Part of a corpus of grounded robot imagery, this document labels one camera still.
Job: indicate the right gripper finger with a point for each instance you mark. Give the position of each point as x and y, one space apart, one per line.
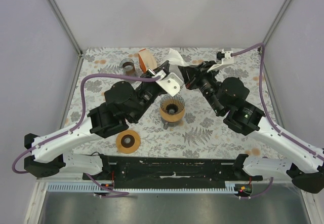
188 74
204 66

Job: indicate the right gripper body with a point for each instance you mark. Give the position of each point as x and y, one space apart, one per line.
207 83

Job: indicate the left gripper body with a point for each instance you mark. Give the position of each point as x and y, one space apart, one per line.
150 87

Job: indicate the white paper coffee filter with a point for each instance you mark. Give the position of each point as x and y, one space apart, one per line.
176 60

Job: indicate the ribbed glass dripper cone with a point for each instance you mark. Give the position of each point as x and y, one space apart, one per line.
172 105

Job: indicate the glass carafe brown band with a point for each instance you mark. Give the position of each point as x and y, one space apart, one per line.
128 67

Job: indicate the glass coffee server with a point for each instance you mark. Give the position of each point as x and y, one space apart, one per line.
167 124

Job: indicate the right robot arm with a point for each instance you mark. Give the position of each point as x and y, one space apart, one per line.
303 163

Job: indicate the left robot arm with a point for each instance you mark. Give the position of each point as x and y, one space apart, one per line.
125 102

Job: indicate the floral table mat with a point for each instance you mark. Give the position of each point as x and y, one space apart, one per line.
200 135

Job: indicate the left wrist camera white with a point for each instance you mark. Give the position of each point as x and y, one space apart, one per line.
177 83

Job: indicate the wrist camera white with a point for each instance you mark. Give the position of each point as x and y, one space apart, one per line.
177 83
224 59

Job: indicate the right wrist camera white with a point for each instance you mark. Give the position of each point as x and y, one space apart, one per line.
224 59

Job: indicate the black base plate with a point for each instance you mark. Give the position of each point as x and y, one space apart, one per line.
122 168

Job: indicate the aluminium frame rail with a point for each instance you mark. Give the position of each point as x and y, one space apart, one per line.
59 15

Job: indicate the white cable duct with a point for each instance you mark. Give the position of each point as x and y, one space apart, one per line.
88 187

